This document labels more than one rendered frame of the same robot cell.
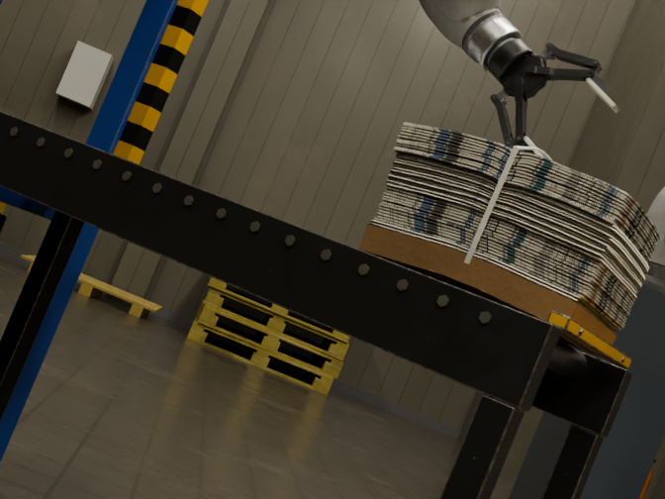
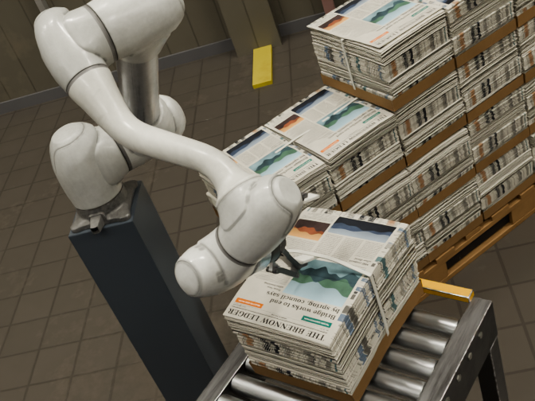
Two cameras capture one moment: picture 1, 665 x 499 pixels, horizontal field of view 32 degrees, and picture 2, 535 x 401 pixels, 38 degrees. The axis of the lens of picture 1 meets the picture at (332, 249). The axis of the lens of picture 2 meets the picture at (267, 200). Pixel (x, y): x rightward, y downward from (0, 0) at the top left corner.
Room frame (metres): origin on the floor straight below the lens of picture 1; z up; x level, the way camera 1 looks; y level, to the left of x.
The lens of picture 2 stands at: (1.53, 1.03, 2.22)
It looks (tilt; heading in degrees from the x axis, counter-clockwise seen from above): 36 degrees down; 288
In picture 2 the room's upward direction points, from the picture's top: 21 degrees counter-clockwise
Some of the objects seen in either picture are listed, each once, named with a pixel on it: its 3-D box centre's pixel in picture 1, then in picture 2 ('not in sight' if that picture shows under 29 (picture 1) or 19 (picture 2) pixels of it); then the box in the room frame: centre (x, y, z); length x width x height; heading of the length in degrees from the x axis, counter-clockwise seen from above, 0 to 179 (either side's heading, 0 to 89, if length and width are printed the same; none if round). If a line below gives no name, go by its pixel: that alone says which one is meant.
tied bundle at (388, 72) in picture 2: not in sight; (380, 48); (1.74, -1.39, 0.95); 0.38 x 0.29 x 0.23; 131
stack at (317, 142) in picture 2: not in sight; (383, 189); (1.84, -1.30, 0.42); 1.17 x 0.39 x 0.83; 40
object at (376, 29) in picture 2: not in sight; (372, 17); (1.74, -1.40, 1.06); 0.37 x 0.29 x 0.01; 131
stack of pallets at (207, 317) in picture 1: (278, 312); not in sight; (9.72, 0.21, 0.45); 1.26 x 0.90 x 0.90; 95
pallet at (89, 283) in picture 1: (92, 287); not in sight; (9.63, 1.70, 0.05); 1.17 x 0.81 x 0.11; 95
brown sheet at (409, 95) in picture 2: not in sight; (385, 71); (1.74, -1.38, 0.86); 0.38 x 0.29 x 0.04; 131
